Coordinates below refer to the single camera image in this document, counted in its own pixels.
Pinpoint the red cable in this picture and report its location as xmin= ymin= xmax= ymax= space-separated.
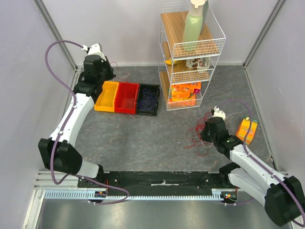
xmin=111 ymin=61 xmax=214 ymax=157

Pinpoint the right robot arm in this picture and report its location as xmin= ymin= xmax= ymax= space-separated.
xmin=200 ymin=117 xmax=305 ymax=227

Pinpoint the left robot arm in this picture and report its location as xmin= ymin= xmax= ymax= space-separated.
xmin=38 ymin=54 xmax=115 ymax=187

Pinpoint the yellow plastic bin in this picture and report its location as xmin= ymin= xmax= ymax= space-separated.
xmin=94 ymin=81 xmax=119 ymax=113

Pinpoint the orange snack box on table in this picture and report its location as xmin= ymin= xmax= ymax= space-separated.
xmin=235 ymin=116 xmax=258 ymax=145

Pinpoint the red plastic bin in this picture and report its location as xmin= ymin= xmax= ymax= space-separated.
xmin=114 ymin=83 xmax=140 ymax=114

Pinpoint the orange box in rack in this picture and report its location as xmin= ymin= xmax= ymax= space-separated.
xmin=171 ymin=82 xmax=201 ymax=102

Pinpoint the black plastic bin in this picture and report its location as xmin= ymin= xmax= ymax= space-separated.
xmin=136 ymin=83 xmax=160 ymax=116

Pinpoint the yellow snack bag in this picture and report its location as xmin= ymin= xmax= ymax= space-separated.
xmin=164 ymin=58 xmax=182 ymax=65

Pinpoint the white chocolate snack pack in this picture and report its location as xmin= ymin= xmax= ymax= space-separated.
xmin=186 ymin=57 xmax=210 ymax=70

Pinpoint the green bottle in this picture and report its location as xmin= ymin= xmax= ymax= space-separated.
xmin=183 ymin=0 xmax=209 ymax=52

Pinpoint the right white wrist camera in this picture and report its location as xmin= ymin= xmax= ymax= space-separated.
xmin=211 ymin=106 xmax=226 ymax=120

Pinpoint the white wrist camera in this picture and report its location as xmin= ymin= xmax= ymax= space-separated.
xmin=211 ymin=106 xmax=226 ymax=120
xmin=81 ymin=43 xmax=106 ymax=61

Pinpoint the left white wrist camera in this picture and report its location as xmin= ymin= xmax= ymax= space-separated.
xmin=81 ymin=43 xmax=106 ymax=61

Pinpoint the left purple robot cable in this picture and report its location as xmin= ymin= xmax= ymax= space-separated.
xmin=44 ymin=40 xmax=88 ymax=185

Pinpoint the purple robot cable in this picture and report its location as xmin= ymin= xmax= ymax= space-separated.
xmin=44 ymin=40 xmax=88 ymax=185
xmin=218 ymin=99 xmax=305 ymax=228

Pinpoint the slotted cable duct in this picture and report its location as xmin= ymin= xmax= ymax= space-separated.
xmin=44 ymin=189 xmax=229 ymax=201

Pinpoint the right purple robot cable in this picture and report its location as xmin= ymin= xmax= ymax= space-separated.
xmin=218 ymin=99 xmax=305 ymax=228

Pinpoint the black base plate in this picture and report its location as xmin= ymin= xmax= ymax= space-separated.
xmin=77 ymin=170 xmax=241 ymax=191

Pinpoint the white wire shelf rack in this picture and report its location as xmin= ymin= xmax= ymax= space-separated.
xmin=158 ymin=0 xmax=226 ymax=111

